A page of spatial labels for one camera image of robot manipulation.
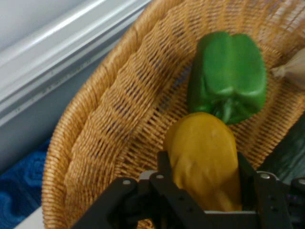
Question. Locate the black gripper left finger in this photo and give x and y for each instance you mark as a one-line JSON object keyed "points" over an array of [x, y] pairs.
{"points": [[166, 198]]}

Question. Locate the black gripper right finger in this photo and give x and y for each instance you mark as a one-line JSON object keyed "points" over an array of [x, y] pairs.
{"points": [[267, 198]]}

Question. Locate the yellow mango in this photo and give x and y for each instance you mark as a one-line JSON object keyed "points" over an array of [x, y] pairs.
{"points": [[202, 152]]}

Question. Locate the dark green cucumber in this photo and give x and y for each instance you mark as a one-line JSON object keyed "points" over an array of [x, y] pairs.
{"points": [[288, 155]]}

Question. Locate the woven wicker basket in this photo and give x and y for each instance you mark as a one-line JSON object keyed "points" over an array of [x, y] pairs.
{"points": [[124, 100]]}

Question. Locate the green bell pepper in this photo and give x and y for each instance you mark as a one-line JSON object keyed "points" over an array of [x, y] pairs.
{"points": [[228, 76]]}

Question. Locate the beige garlic bulb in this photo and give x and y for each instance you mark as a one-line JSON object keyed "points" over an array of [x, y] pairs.
{"points": [[294, 69]]}

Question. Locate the blue textured cloth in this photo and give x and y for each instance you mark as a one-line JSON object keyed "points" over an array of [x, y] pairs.
{"points": [[19, 181]]}

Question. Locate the grey metal rail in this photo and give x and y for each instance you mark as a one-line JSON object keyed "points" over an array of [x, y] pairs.
{"points": [[47, 59]]}

